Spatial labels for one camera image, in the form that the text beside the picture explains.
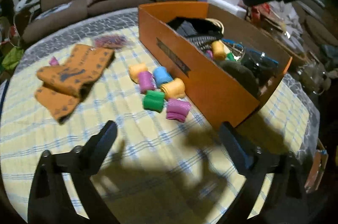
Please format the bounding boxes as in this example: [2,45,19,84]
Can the blue plastic stick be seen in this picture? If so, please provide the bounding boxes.
[221,38,278,66]

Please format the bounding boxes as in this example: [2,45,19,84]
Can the orange hair roller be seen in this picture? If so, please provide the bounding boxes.
[160,78,186,100]

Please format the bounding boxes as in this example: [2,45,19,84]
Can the green hair roller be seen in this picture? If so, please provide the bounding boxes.
[143,90,165,112]

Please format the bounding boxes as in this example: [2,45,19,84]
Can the magenta hair roller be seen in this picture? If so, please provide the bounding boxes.
[166,98,191,123]

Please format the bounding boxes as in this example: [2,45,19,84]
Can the black grey headband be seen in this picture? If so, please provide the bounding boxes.
[167,17,224,52]

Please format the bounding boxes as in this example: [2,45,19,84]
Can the white tissue box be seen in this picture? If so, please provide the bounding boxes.
[207,0,246,19]

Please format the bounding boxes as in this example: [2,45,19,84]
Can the black round object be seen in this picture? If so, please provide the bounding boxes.
[241,54,278,87]

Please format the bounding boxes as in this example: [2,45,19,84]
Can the spiral wooden trivet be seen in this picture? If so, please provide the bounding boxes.
[205,18,225,34]

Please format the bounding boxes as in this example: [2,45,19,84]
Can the orange cardboard box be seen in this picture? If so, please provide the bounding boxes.
[139,1,292,130]

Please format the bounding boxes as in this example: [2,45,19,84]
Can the orange patterned cloth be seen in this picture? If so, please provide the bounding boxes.
[35,44,114,123]

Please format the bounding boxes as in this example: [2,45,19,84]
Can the yellow checkered tablecloth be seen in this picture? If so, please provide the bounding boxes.
[0,25,311,224]

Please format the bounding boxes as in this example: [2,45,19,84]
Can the green compass disc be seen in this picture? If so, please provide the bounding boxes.
[218,60,259,97]

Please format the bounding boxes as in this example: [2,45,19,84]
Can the purple bead bag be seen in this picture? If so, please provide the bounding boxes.
[93,34,133,49]

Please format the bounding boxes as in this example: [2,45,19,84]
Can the small pink roller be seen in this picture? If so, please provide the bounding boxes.
[49,56,59,66]

